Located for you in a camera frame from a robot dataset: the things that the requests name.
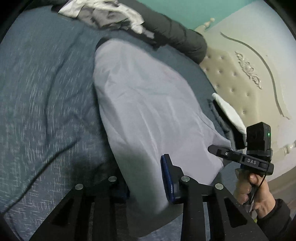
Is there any person's right forearm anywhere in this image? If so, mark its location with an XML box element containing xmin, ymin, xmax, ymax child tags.
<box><xmin>253</xmin><ymin>198</ymin><xmax>293</xmax><ymax>241</ymax></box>

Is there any cream headboard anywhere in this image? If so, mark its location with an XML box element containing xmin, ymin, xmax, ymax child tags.
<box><xmin>194</xmin><ymin>17</ymin><xmax>296</xmax><ymax>184</ymax></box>

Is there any folded black garment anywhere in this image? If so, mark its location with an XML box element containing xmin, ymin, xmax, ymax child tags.
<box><xmin>231</xmin><ymin>128</ymin><xmax>247</xmax><ymax>150</ymax></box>

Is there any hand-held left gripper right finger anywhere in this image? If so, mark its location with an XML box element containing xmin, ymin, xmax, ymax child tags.
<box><xmin>160</xmin><ymin>153</ymin><xmax>269</xmax><ymax>241</ymax></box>

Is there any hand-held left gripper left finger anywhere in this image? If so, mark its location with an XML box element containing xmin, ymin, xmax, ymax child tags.
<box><xmin>29</xmin><ymin>176</ymin><xmax>130</xmax><ymax>241</ymax></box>

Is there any person's right hand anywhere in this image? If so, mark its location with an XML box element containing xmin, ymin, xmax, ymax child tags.
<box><xmin>234</xmin><ymin>169</ymin><xmax>276</xmax><ymax>219</ymax></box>

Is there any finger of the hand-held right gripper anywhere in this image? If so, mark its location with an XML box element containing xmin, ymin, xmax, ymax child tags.
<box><xmin>208</xmin><ymin>145</ymin><xmax>244</xmax><ymax>163</ymax></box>

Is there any dark grey duvet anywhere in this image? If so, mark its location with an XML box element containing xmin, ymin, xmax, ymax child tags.
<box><xmin>120</xmin><ymin>0</ymin><xmax>208</xmax><ymax>65</ymax></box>

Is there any light grey jacket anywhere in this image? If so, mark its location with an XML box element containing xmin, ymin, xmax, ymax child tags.
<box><xmin>93</xmin><ymin>38</ymin><xmax>226</xmax><ymax>238</ymax></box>

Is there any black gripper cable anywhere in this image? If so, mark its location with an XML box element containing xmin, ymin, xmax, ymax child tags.
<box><xmin>252</xmin><ymin>170</ymin><xmax>269</xmax><ymax>202</ymax></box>

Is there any white garment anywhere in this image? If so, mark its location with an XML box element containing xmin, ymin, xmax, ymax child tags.
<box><xmin>58</xmin><ymin>0</ymin><xmax>145</xmax><ymax>34</ymax></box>

